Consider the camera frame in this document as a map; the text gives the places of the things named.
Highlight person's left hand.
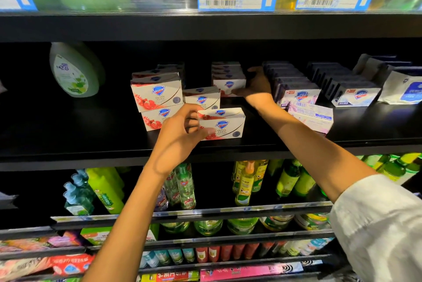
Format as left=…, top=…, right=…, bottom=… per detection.
left=150, top=104, right=216, bottom=177

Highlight person's right hand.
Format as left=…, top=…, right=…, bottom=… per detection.
left=232, top=66, right=276, bottom=111

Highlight white red printed soap box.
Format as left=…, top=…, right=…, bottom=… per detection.
left=133, top=67, right=179, bottom=77
left=140, top=102, right=186, bottom=132
left=212, top=70, right=247, bottom=97
left=197, top=107, right=247, bottom=140
left=211, top=61, right=245, bottom=73
left=131, top=80, right=184, bottom=113
left=131, top=72, right=182, bottom=83
left=182, top=86, right=222, bottom=112

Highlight black store shelf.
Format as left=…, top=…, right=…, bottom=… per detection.
left=0, top=9, right=422, bottom=282
left=0, top=193, right=87, bottom=282

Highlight pale green pump soap bottle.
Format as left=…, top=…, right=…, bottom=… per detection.
left=49, top=42, right=106, bottom=99

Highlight person's right forearm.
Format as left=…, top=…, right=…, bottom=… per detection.
left=254, top=97, right=378, bottom=203

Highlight person's left forearm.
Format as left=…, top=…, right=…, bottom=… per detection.
left=82, top=163, right=182, bottom=282

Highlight row of white pink soap boxes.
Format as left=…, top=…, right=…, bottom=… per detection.
left=262, top=61, right=322, bottom=109

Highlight single white pink soap box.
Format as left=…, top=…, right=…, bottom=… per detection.
left=288, top=100, right=335, bottom=135

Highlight green lidded wipe tub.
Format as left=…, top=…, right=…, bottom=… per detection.
left=160, top=220, right=191, bottom=235
left=194, top=219, right=224, bottom=237
left=227, top=217, right=260, bottom=235

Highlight row of white blue soap boxes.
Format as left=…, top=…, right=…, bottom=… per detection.
left=305, top=61, right=382, bottom=108

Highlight green white box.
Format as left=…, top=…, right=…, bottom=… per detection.
left=79, top=226, right=113, bottom=246

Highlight yellow red packets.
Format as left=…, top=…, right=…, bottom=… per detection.
left=140, top=271, right=200, bottom=282

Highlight row of white upright packs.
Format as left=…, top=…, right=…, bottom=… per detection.
left=353, top=53, right=422, bottom=106

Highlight long pink packet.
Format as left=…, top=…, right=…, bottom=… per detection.
left=200, top=262, right=306, bottom=282

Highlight red snack packet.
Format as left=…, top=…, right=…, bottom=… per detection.
left=51, top=253, right=96, bottom=276

